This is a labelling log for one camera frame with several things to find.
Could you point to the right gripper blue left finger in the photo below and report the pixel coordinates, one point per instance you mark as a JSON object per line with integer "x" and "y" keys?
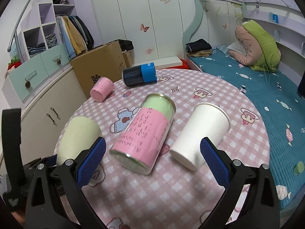
{"x": 88, "y": 160}

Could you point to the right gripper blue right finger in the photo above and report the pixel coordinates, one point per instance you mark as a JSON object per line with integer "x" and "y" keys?
{"x": 217, "y": 160}

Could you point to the pale green plastic cup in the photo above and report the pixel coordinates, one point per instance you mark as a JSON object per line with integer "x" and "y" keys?
{"x": 79, "y": 135}

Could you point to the white paper cup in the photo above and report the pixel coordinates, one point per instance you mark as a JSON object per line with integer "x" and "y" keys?
{"x": 207, "y": 120}

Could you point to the small pink cup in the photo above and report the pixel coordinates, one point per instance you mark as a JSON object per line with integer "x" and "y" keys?
{"x": 102, "y": 89}

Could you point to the pink green labelled can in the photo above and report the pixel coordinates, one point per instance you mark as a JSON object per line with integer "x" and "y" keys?
{"x": 139, "y": 145}

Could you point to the cream floor cabinet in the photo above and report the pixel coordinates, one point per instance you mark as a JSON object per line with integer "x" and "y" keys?
{"x": 43, "y": 124}

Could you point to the pink checkered tablecloth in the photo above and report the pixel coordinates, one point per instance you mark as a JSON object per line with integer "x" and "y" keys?
{"x": 171, "y": 196}

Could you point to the mint drawer unit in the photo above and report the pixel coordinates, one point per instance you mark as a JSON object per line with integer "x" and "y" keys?
{"x": 24, "y": 83}

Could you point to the red box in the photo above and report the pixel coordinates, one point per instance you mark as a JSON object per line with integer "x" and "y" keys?
{"x": 184, "y": 65}

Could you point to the blue black can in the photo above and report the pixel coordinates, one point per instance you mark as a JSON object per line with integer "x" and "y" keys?
{"x": 139, "y": 75}

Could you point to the tall cardboard box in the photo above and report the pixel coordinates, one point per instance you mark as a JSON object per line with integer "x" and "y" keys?
{"x": 103, "y": 61}

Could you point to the white board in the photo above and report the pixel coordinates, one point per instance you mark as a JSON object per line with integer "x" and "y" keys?
{"x": 163, "y": 63}

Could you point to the red plush toy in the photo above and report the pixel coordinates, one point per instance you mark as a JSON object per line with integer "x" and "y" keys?
{"x": 14, "y": 63}

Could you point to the folded dark clothes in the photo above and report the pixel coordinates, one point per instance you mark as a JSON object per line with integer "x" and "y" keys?
{"x": 198, "y": 48}

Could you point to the green pink pillow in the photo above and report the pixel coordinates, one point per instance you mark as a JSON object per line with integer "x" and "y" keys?
{"x": 262, "y": 51}

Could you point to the white pillow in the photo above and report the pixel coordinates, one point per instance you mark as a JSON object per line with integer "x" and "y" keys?
{"x": 238, "y": 47}

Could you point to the hanging clothes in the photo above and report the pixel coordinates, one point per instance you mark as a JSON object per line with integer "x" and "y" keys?
{"x": 75, "y": 35}

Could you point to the grey stair handrail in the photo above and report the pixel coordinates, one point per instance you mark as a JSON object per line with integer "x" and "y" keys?
{"x": 11, "y": 19}

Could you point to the white wardrobe with butterflies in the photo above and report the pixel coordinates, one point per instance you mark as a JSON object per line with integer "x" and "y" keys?
{"x": 155, "y": 27}

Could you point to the lilac cubby shelf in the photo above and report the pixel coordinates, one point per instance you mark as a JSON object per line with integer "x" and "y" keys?
{"x": 38, "y": 23}

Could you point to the mint bunk bed frame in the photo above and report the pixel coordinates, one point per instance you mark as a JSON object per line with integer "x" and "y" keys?
{"x": 216, "y": 20}

